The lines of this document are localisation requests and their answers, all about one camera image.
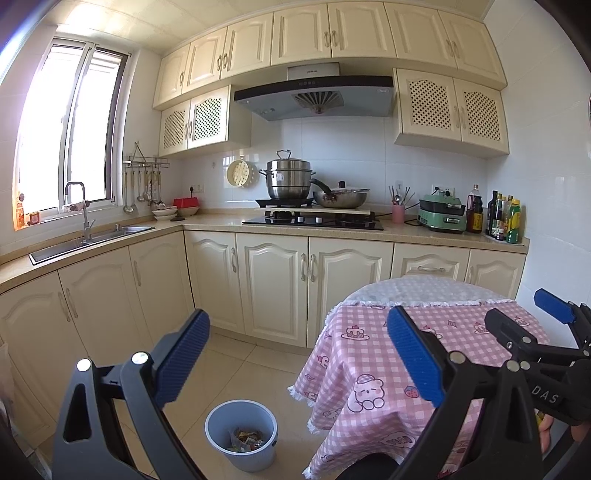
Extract beige kitchen countertop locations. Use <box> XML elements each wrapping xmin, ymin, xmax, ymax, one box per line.
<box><xmin>0</xmin><ymin>210</ymin><xmax>531</xmax><ymax>294</ymax></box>

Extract steel kitchen sink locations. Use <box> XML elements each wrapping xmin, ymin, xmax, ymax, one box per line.
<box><xmin>29</xmin><ymin>224</ymin><xmax>155</xmax><ymax>265</ymax></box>

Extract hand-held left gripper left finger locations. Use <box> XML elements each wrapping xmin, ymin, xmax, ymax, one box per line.
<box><xmin>52</xmin><ymin>308</ymin><xmax>212</xmax><ymax>480</ymax></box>

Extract pile of snack wrappers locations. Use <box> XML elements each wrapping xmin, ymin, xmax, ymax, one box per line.
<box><xmin>227</xmin><ymin>427</ymin><xmax>265</xmax><ymax>453</ymax></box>

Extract person's right hand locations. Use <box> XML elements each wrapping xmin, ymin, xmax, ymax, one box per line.
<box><xmin>536</xmin><ymin>411</ymin><xmax>555</xmax><ymax>455</ymax></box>

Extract cream lower kitchen cabinets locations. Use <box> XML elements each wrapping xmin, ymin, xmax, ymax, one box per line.
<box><xmin>0</xmin><ymin>231</ymin><xmax>527</xmax><ymax>435</ymax></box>

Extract green electric cooker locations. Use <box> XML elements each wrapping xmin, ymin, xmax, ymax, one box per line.
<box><xmin>418</xmin><ymin>193</ymin><xmax>467</xmax><ymax>234</ymax></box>

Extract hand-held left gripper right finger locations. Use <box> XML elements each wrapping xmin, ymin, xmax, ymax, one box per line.
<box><xmin>385</xmin><ymin>305</ymin><xmax>543</xmax><ymax>480</ymax></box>

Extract cream board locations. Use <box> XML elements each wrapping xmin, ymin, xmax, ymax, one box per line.
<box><xmin>264</xmin><ymin>207</ymin><xmax>376</xmax><ymax>218</ymax></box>

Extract grey range hood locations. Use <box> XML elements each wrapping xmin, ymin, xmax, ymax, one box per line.
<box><xmin>233</xmin><ymin>62</ymin><xmax>397</xmax><ymax>122</ymax></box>

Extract cream lattice door cabinet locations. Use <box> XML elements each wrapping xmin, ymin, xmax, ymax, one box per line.
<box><xmin>393</xmin><ymin>68</ymin><xmax>510</xmax><ymax>161</ymax></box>
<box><xmin>158</xmin><ymin>84</ymin><xmax>252</xmax><ymax>158</ymax></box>

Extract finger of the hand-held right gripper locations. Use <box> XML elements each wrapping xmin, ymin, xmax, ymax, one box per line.
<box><xmin>533</xmin><ymin>288</ymin><xmax>591</xmax><ymax>356</ymax></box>
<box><xmin>485</xmin><ymin>308</ymin><xmax>587</xmax><ymax>370</ymax></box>

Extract steel wok with lid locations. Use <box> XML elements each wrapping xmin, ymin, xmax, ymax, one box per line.
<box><xmin>309</xmin><ymin>179</ymin><xmax>371</xmax><ymax>209</ymax></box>

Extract pink checked tablecloth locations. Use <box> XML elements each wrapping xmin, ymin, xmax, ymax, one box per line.
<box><xmin>288</xmin><ymin>295</ymin><xmax>552</xmax><ymax>480</ymax></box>

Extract black gas stove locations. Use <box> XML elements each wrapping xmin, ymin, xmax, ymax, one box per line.
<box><xmin>242</xmin><ymin>210</ymin><xmax>384</xmax><ymax>230</ymax></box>

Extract cream upper wall cabinets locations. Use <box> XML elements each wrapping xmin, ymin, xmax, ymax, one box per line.
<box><xmin>152</xmin><ymin>1</ymin><xmax>509</xmax><ymax>112</ymax></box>

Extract blue plastic bucket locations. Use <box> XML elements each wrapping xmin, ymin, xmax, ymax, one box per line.
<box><xmin>204</xmin><ymin>400</ymin><xmax>279</xmax><ymax>473</ymax></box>

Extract metal wall utensil rack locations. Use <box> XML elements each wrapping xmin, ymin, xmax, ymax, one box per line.
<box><xmin>122</xmin><ymin>142</ymin><xmax>170</xmax><ymax>169</ymax></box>

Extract green bottle yellow cap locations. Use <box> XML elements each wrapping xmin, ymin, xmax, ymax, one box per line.
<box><xmin>507</xmin><ymin>199</ymin><xmax>522</xmax><ymax>244</ymax></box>

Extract steel kitchen faucet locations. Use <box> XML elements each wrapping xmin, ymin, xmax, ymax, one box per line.
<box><xmin>65</xmin><ymin>181</ymin><xmax>97</xmax><ymax>241</ymax></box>

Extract cream perforated steamer plate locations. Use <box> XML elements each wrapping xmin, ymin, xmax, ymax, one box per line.
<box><xmin>226</xmin><ymin>157</ymin><xmax>256</xmax><ymax>188</ymax></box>

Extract kitchen window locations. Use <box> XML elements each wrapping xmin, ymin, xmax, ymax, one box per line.
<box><xmin>16</xmin><ymin>38</ymin><xmax>130</xmax><ymax>220</ymax></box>

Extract person's dark trouser leg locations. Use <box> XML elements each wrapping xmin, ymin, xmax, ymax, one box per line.
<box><xmin>337</xmin><ymin>455</ymin><xmax>400</xmax><ymax>480</ymax></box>

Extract row of hanging kitchen utensils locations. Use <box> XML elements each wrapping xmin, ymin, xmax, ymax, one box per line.
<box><xmin>122</xmin><ymin>168</ymin><xmax>167</xmax><ymax>214</ymax></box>

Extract large dark sauce bottle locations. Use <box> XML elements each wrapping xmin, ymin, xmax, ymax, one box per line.
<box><xmin>466</xmin><ymin>185</ymin><xmax>484</xmax><ymax>234</ymax></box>

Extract steel steamer pot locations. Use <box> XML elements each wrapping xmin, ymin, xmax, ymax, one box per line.
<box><xmin>259</xmin><ymin>149</ymin><xmax>315</xmax><ymax>200</ymax></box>

